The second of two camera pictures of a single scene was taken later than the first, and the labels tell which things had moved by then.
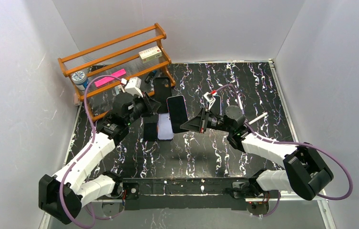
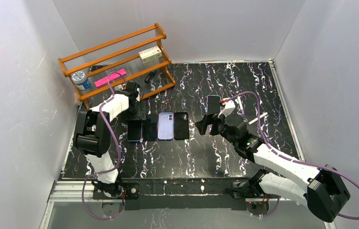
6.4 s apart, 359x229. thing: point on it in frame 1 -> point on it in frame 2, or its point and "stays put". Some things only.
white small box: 150,54 stays put
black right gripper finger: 197,123 -> 216,130
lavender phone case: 165,130 stays put
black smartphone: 178,111 -> 134,129
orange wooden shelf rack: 135,62 stays put
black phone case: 162,92 -> 181,126
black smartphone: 150,128 stays put
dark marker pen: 150,76 stays put
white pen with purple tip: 241,104 stays put
